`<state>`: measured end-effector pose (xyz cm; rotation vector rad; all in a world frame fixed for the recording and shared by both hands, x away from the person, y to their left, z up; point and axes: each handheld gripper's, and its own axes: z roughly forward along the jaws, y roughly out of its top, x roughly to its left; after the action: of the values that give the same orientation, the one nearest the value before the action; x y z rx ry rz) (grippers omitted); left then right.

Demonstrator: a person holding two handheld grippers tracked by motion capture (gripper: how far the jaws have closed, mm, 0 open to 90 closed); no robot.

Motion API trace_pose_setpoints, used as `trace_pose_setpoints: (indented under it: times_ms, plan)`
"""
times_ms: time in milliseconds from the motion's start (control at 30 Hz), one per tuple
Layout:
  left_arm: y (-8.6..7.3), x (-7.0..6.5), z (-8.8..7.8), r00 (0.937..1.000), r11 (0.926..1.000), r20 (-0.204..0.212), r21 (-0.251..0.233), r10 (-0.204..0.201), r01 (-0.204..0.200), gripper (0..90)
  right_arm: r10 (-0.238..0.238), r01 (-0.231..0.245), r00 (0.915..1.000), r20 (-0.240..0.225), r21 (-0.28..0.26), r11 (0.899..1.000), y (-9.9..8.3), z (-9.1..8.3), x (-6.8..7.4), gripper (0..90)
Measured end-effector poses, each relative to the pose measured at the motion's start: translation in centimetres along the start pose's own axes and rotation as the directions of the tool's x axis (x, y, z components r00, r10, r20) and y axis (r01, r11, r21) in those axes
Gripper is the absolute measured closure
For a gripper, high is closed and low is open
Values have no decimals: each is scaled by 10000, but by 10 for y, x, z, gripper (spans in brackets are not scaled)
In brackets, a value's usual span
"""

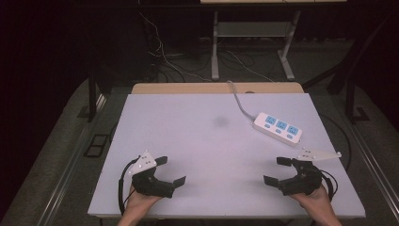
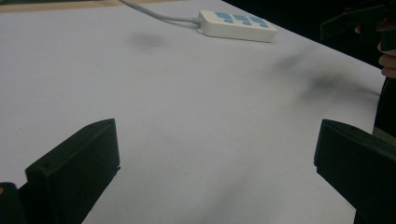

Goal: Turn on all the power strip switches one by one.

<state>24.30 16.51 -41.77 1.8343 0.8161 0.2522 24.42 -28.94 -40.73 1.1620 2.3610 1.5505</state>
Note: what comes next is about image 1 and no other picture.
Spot metal floor rail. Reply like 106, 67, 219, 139
348, 122, 399, 218
37, 93, 108, 226

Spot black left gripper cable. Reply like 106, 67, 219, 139
118, 157, 139, 216

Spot black floor socket frame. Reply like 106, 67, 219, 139
83, 134, 110, 158

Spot white power strip blue sockets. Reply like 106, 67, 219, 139
251, 111, 304, 148

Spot black metal stand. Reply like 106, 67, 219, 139
343, 74, 372, 124
76, 60, 99, 123

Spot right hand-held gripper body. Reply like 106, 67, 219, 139
278, 148, 343, 197

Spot white floor cable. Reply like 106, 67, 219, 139
137, 11, 215, 83

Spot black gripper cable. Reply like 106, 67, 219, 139
319, 169, 340, 202
118, 157, 139, 216

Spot person's right hand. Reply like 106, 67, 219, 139
288, 184, 334, 218

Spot grey metal desk frame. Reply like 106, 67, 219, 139
211, 9, 301, 82

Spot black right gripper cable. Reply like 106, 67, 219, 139
319, 169, 340, 202

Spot person's left hand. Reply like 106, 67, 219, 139
125, 184, 165, 218

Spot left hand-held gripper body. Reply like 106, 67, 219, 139
127, 150, 176, 199

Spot white power strip cable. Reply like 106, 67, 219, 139
226, 80, 257, 122

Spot black floor cable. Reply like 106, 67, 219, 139
319, 113, 353, 173

